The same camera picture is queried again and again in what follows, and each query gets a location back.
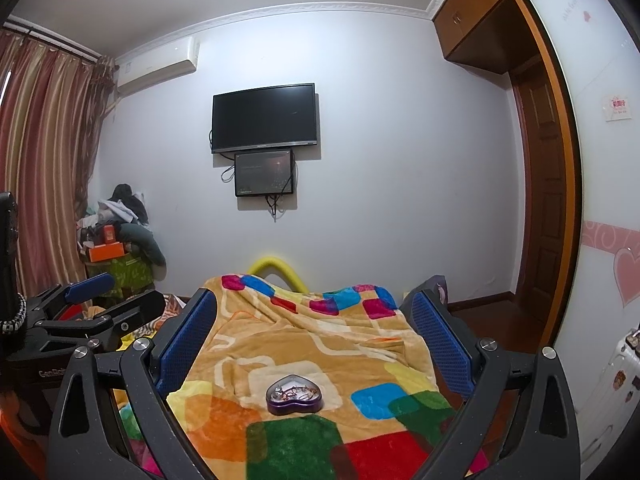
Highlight orange box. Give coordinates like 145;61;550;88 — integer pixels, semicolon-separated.
86;241;126;264

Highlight purple heart-shaped tin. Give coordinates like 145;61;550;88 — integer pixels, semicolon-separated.
266;374;324;416

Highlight white suitcase with stickers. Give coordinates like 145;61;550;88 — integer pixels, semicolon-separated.
582;327;640;463

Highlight black wall television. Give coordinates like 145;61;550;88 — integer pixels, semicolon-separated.
211;82;319;154

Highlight striped red curtain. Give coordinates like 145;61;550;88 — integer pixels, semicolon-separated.
0;27;117;303

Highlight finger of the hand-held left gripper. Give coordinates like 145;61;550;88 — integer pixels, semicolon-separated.
30;289;167;348
22;272;115;318

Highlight gold chain bracelet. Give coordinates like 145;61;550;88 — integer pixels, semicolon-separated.
276;380;317;401

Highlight brown wooden door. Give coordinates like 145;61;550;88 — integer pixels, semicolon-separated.
510;57;573;328

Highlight dark curtain rod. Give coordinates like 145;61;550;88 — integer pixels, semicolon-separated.
0;20;121;70

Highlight grey cushion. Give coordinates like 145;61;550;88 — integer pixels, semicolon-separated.
119;222;169;267

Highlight small black wall monitor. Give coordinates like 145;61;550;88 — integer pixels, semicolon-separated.
234;149;296;198

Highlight white air conditioner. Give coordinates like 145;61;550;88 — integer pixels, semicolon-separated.
115;36;199;96

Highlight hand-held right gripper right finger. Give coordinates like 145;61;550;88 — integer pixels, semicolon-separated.
409;286;597;480

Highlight black monitor cables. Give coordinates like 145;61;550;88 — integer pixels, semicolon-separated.
221;152;300;223

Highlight pile of clothes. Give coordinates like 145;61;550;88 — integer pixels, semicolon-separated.
77;184;151;241

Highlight white paper notice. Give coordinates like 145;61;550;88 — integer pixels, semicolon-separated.
602;92;630;122

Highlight yellow foam tube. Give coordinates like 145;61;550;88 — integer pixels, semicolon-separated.
248;256;309;294

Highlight wooden overhead cabinet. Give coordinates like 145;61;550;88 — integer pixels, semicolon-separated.
432;0;533;75

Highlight green printed cloth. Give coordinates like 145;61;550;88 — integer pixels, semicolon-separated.
86;254;155;297

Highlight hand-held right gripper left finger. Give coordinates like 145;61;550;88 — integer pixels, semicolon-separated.
47;287;222;480

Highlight colourful checked blanket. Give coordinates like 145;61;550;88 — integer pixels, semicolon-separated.
117;273;496;480

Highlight striped brown quilt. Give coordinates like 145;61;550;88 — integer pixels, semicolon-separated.
120;292;193;341

